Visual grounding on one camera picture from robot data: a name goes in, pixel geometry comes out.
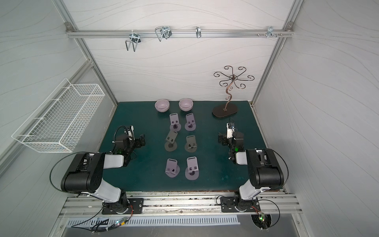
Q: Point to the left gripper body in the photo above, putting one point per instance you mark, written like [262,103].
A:
[138,141]

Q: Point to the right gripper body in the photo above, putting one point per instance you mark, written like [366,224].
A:
[223,139]

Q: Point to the purple phone stand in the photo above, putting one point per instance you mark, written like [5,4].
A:
[190,124]
[174,122]
[192,170]
[172,169]

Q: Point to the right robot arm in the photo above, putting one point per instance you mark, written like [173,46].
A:
[264,174]

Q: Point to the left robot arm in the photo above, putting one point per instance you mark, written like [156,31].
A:
[85,176]

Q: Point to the brown metal jewelry stand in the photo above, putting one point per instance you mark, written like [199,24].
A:
[232,81]

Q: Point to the left pink bowl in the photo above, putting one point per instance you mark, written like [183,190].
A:
[162,105]

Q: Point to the pink bowl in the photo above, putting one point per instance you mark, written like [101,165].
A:
[186,104]
[162,105]

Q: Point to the green table mat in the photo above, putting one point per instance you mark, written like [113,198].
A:
[146,171]

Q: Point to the right pink bowl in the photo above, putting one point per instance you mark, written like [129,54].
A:
[186,104]

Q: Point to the white vent strip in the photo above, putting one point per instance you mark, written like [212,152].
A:
[153,221]

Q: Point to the metal double hook left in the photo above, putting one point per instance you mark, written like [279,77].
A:
[132,42]

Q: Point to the metal double hook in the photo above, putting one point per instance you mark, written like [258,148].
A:
[132,42]
[163,32]

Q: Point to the small metal hook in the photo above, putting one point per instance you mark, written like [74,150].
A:
[198,32]

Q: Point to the metal double hook middle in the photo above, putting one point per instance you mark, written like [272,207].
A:
[163,32]

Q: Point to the metal hook right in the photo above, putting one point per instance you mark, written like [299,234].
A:
[270,33]

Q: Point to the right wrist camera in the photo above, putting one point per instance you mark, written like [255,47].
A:
[230,129]

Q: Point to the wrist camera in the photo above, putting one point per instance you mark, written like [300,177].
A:
[130,133]
[230,129]

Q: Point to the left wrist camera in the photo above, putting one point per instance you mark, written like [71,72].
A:
[130,133]

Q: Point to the white wire basket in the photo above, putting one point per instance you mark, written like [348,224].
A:
[57,125]

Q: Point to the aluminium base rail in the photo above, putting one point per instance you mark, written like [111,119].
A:
[210,203]

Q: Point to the aluminium top rail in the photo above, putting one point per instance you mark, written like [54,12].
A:
[176,34]

